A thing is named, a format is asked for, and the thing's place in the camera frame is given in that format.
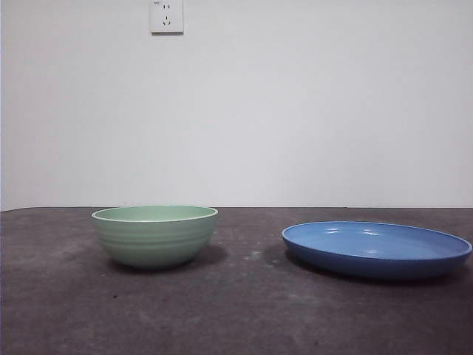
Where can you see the green ribbed bowl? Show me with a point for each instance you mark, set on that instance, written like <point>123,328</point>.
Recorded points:
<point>155,244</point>

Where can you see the blue round plate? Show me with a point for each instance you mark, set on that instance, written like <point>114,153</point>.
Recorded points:
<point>369,244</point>

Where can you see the white wall socket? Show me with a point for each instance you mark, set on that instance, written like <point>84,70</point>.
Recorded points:
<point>166,18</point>

